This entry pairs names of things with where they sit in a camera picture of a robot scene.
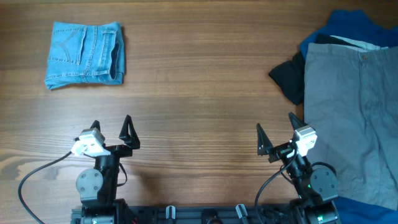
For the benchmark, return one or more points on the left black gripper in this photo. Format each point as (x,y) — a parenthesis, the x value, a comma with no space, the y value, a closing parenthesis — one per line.
(131,141)

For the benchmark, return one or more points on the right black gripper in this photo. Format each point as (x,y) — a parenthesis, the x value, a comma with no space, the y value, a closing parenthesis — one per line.
(264,144)

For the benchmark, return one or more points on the grey cotton shorts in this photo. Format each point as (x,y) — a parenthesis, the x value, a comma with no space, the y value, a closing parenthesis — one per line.
(351,102)

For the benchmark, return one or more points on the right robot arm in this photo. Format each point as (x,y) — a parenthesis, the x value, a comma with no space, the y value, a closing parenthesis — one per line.
(315,183)

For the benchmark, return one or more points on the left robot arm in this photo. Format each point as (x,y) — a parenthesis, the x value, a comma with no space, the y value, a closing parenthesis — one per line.
(98,186)

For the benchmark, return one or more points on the black garment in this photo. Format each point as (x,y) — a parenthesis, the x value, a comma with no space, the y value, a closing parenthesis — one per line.
(289,75)

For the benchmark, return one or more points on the folded blue denim jeans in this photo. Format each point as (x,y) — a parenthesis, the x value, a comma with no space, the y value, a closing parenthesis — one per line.
(85,54)

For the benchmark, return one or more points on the light grey garment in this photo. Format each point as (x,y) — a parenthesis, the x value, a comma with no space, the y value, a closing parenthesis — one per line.
(360,44)

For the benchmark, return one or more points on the blue shirt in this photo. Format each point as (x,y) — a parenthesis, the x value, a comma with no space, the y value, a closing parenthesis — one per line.
(354,25)

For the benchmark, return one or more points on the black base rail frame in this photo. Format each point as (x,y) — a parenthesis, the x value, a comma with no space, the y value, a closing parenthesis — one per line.
(189,215)

